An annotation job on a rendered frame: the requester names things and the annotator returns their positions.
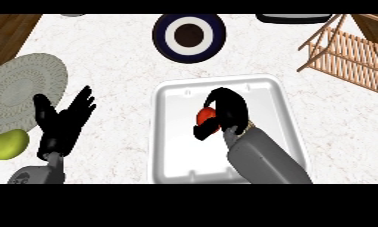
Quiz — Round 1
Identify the green fruit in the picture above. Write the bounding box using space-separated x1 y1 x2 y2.
0 128 30 161

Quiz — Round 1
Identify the red tomato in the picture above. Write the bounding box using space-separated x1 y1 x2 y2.
194 106 221 135

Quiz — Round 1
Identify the navy and white plate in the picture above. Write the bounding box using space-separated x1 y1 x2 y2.
150 14 227 65

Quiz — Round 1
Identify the grey woven round placemat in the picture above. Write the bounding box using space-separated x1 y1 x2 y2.
0 52 69 134

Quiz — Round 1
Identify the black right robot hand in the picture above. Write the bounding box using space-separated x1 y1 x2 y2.
191 87 249 142

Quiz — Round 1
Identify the wooden tiered shelf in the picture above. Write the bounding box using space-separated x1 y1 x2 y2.
295 14 378 93

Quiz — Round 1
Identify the brown wooden cabinet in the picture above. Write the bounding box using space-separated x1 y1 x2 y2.
0 14 44 66

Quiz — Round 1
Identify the white tray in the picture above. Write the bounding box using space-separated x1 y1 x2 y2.
147 73 311 185

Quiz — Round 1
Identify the black and grey appliance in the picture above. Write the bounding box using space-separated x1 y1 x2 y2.
253 14 333 25

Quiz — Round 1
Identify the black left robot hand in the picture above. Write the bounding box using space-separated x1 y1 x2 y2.
30 85 98 162

